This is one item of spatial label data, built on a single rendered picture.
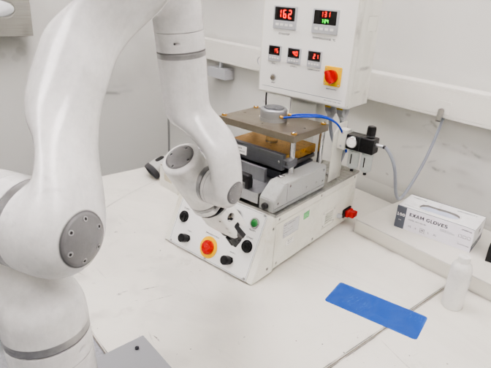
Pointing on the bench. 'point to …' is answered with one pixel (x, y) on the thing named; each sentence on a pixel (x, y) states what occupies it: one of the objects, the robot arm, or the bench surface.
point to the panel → (205, 233)
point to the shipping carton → (166, 182)
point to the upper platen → (305, 148)
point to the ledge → (427, 247)
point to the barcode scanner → (155, 166)
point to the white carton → (440, 222)
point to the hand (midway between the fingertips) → (234, 237)
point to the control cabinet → (320, 60)
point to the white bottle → (457, 283)
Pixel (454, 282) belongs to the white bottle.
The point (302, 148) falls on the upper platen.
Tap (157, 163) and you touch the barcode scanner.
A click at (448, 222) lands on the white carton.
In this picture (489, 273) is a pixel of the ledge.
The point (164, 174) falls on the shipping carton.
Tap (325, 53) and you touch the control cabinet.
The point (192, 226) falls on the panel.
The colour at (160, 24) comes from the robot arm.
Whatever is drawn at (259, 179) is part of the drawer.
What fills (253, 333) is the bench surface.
